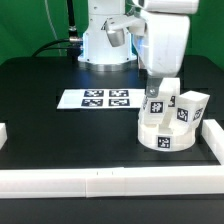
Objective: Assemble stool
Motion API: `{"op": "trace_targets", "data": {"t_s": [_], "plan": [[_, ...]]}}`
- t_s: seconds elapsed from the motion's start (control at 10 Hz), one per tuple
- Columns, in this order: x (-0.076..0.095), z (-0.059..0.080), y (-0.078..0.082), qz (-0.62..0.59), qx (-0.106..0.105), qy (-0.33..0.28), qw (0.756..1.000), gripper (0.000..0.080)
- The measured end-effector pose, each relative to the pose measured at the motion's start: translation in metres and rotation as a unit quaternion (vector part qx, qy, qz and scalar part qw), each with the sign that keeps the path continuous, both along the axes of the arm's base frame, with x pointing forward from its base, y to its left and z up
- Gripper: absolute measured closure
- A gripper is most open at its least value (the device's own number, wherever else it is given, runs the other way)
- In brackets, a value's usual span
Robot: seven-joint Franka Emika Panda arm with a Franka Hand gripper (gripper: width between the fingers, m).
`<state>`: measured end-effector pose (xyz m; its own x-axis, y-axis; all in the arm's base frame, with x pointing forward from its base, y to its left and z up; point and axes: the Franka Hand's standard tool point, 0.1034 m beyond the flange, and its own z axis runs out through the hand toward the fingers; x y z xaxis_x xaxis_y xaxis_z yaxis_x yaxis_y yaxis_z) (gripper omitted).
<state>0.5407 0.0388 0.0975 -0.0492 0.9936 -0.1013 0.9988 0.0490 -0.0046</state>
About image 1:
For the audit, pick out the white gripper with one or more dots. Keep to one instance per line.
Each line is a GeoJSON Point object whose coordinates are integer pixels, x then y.
{"type": "Point", "coordinates": [159, 38]}

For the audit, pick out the white round stool seat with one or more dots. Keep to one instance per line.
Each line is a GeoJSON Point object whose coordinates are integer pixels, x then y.
{"type": "Point", "coordinates": [162, 138]}

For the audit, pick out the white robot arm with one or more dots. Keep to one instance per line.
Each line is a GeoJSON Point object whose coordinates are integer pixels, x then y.
{"type": "Point", "coordinates": [184, 7]}

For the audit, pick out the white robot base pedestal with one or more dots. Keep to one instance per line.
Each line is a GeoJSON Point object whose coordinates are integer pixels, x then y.
{"type": "Point", "coordinates": [98, 54]}

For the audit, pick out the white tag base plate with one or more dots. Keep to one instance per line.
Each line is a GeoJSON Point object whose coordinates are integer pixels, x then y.
{"type": "Point", "coordinates": [101, 98]}

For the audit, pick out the white front fence rail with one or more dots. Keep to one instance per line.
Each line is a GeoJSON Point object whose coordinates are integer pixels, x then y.
{"type": "Point", "coordinates": [48, 183]}

